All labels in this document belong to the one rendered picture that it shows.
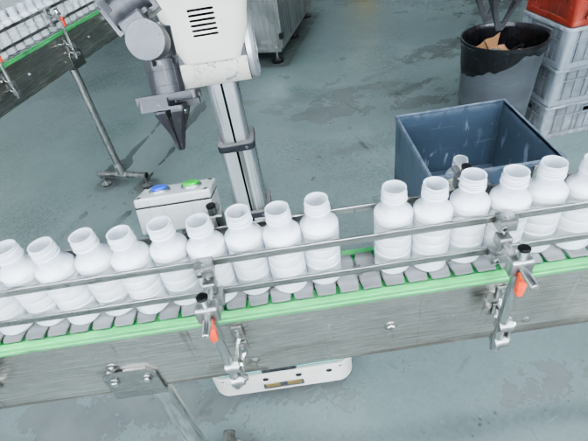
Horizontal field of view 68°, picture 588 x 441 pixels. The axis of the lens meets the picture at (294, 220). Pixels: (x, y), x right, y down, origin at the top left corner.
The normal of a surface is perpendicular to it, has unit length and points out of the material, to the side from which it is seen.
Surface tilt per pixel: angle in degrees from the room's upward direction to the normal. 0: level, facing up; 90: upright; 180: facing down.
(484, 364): 0
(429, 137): 90
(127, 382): 90
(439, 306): 90
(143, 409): 0
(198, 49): 90
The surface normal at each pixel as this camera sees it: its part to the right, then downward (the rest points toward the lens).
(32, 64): 0.97, 0.06
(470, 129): 0.09, 0.65
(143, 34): 0.12, 0.33
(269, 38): -0.22, 0.66
